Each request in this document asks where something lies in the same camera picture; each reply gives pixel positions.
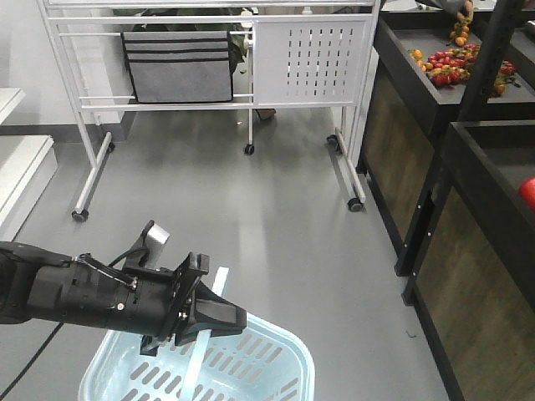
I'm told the black wooden produce stand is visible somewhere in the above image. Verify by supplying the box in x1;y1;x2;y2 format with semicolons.
359;1;534;400

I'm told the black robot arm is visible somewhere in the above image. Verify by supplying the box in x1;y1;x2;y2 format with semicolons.
1;241;247;357

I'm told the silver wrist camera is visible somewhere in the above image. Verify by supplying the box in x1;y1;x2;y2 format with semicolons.
124;220;170;270

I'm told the grey fabric pocket organizer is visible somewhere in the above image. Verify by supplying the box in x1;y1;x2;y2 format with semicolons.
121;31;233;104

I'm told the white rolling whiteboard stand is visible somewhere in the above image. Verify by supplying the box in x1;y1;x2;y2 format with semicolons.
38;1;380;222

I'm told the light blue plastic basket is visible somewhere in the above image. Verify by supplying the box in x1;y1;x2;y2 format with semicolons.
78;266;315;401

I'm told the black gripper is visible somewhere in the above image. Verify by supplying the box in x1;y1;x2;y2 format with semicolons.
28;251;247;357

